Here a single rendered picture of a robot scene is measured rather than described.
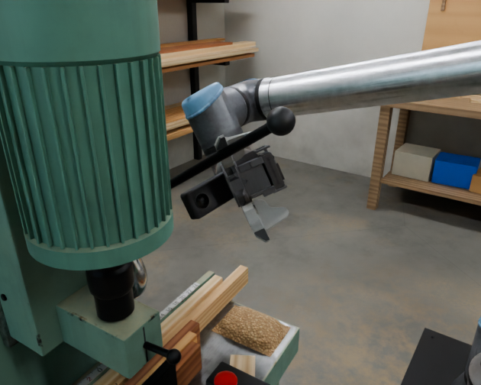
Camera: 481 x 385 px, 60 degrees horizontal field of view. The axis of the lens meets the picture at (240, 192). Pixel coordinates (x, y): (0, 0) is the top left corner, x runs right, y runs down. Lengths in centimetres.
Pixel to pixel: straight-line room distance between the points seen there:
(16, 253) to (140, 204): 20
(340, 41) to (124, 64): 351
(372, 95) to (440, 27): 284
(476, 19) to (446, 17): 20
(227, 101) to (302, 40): 322
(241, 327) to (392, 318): 161
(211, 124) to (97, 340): 43
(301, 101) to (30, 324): 60
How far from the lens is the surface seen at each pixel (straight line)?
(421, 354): 130
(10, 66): 44
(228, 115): 83
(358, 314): 233
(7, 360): 80
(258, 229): 59
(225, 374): 59
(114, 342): 61
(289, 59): 411
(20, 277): 63
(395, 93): 81
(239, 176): 64
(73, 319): 65
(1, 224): 60
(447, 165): 334
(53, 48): 41
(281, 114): 50
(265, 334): 80
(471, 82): 79
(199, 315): 81
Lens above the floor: 146
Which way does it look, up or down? 24 degrees down
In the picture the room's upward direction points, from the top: straight up
